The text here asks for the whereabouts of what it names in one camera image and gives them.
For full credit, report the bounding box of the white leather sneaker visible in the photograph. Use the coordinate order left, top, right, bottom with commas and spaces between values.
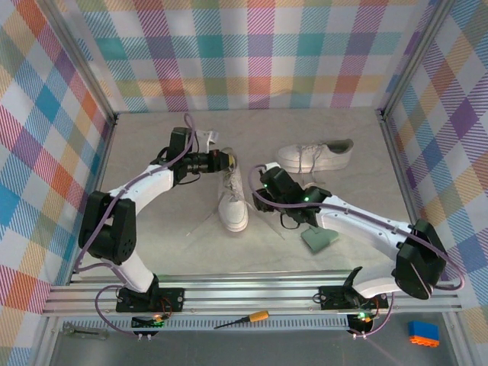
217, 147, 249, 233
276, 139, 355, 175

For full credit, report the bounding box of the green fabric pouch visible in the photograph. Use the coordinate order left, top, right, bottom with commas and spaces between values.
300, 225, 339, 253

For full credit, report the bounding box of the blue and orange toy brick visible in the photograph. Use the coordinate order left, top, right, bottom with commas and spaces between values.
406, 319, 440, 347

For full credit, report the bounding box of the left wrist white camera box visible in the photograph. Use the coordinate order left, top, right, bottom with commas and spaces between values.
192, 129, 220, 152

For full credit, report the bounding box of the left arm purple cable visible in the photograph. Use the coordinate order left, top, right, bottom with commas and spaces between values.
74, 113, 199, 339

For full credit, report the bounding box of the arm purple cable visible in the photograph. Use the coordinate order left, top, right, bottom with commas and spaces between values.
247, 163, 466, 339
74, 113, 199, 339

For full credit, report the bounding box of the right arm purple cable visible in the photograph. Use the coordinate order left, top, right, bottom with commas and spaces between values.
247, 163, 466, 339

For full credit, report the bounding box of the aluminium table side rail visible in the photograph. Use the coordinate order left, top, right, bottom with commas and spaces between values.
376, 109, 436, 278
66, 114, 120, 286

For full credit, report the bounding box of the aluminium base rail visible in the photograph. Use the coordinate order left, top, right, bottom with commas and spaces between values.
41, 268, 464, 317

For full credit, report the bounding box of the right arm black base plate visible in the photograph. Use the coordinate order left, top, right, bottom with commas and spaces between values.
318, 284, 390, 310

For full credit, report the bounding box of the orange handled screwdriver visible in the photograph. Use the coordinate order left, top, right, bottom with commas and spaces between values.
213, 310, 270, 329

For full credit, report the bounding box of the grey slotted cable duct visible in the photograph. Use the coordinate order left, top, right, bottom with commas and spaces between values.
108, 315, 354, 331

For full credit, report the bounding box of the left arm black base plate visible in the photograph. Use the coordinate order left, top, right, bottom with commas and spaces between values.
115, 287, 186, 313

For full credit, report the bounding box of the aluminium frame post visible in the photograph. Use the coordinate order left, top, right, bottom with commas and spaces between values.
375, 0, 457, 120
36, 0, 118, 125

